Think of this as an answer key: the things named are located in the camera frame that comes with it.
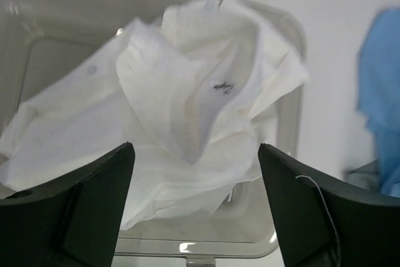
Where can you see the white shirt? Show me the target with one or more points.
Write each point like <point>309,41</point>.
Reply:
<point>194,95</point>

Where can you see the blue shirt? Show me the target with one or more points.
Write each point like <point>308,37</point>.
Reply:
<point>379,94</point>

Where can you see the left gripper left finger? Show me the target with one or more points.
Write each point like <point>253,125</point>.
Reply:
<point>73,220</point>

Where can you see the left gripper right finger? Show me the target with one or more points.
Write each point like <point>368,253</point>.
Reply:
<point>323,221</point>

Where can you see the grey transparent plastic bin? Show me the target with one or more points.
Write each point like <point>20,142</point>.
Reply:
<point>42,41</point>

